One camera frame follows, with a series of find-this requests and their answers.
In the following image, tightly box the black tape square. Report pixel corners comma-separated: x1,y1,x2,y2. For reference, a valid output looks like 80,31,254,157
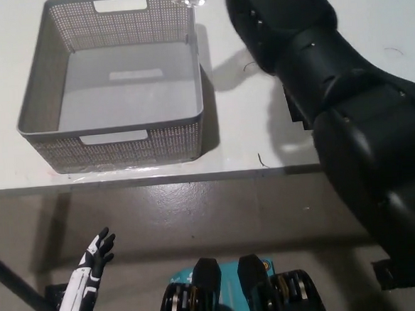
282,83,314,133

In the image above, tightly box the black table leg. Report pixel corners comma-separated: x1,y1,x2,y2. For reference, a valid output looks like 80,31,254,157
0,241,68,311

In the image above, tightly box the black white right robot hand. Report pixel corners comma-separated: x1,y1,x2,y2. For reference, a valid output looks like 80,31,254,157
225,0,342,78

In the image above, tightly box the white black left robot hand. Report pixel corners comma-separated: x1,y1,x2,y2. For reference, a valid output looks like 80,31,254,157
47,226,122,311

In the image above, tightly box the grey perforated plastic basket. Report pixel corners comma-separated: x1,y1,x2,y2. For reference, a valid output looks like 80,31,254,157
6,0,210,179

